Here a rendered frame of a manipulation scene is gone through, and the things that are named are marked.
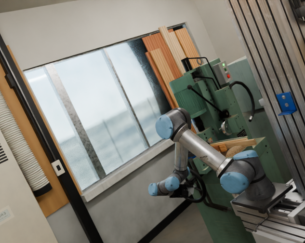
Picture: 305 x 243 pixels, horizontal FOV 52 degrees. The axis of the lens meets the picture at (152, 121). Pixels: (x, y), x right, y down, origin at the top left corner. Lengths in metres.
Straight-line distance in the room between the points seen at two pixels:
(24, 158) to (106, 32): 1.73
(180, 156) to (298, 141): 0.63
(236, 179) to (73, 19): 2.64
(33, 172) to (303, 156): 2.06
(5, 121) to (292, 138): 2.14
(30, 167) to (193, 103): 1.44
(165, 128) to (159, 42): 2.62
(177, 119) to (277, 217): 0.65
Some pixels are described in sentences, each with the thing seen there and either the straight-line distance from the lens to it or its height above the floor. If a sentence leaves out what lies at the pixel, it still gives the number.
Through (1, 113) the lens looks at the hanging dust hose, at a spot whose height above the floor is 1.83.
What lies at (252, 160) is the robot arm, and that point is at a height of 1.01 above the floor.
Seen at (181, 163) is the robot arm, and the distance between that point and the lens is 1.81.
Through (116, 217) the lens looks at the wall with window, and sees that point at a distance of 3.36.
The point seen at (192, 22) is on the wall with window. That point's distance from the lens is 4.78.
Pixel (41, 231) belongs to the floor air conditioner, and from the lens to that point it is 2.72.
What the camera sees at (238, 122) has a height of 1.03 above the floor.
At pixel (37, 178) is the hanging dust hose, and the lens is 2.80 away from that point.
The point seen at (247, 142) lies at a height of 0.92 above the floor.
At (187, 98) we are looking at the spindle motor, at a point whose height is 1.35.
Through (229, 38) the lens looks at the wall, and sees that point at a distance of 4.78.
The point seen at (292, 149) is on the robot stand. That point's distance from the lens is 1.59.
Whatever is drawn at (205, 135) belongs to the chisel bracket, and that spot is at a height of 1.03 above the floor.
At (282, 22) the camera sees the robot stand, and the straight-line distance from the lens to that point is 1.37.
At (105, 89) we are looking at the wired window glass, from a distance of 3.53.
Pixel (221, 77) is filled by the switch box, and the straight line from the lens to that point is 2.44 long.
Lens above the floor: 1.55
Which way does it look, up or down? 6 degrees down
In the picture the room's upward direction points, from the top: 24 degrees counter-clockwise
